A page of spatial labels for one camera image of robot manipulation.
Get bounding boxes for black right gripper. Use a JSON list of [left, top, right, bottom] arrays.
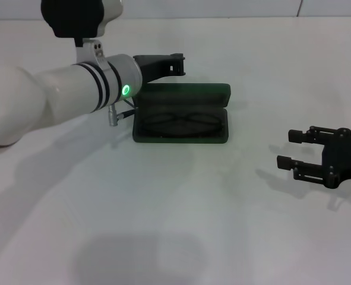
[[277, 125, 351, 190]]

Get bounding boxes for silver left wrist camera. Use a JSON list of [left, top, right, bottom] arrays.
[[40, 0, 125, 48]]

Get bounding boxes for left gripper connector cable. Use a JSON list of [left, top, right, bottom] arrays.
[[108, 99, 136, 127]]

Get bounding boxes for black round-lens glasses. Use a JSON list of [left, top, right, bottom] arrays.
[[141, 112, 224, 139]]

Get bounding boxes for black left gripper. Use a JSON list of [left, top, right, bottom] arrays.
[[132, 52, 185, 86]]

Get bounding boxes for green glasses case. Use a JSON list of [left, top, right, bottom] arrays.
[[132, 83, 232, 145]]

